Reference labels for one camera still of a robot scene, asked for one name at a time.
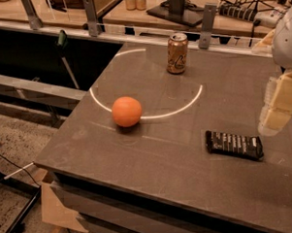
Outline black tripod leg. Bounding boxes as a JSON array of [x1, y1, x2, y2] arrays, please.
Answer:
[[0, 135, 45, 233]]

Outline orange fruit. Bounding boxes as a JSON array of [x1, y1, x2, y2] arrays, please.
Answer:
[[112, 97, 142, 127]]

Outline right metal bracket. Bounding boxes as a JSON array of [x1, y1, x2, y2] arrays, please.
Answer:
[[198, 3, 217, 49]]

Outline black power strip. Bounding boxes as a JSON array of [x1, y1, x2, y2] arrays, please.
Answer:
[[219, 4, 257, 21]]

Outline black rxbar chocolate wrapper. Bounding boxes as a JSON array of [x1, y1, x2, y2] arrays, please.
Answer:
[[205, 130, 264, 161]]

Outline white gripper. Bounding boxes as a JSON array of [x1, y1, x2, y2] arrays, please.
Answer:
[[251, 6, 292, 137]]

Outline black monitor stand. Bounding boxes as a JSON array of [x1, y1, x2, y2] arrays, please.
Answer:
[[146, 0, 204, 27]]

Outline gold soda can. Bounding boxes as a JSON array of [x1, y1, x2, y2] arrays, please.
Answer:
[[167, 32, 188, 75]]

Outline middle metal bracket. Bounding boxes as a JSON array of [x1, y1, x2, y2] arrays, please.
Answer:
[[82, 0, 102, 37]]

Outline left metal bracket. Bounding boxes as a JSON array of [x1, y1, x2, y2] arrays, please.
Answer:
[[21, 0, 43, 30]]

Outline green handled tool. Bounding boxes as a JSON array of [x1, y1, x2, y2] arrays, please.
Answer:
[[55, 28, 81, 91]]

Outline two beige bottles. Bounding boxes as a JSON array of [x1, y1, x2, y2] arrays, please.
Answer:
[[125, 0, 146, 11]]

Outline metal rail frame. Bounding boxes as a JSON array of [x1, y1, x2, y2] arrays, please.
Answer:
[[0, 75, 85, 110]]

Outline metal bracket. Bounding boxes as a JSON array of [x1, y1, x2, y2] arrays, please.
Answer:
[[21, 0, 43, 30], [198, 3, 217, 49], [82, 0, 102, 37]]

